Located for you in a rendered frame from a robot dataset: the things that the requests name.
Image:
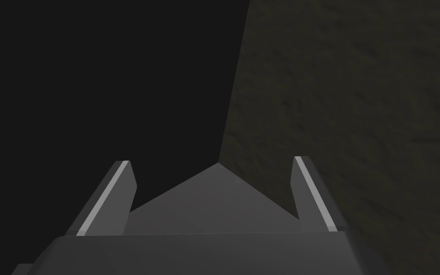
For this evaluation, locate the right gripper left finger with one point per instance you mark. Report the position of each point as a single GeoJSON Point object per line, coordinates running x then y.
{"type": "Point", "coordinates": [110, 209]}

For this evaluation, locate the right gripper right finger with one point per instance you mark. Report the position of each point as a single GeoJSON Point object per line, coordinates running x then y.
{"type": "Point", "coordinates": [311, 206]}

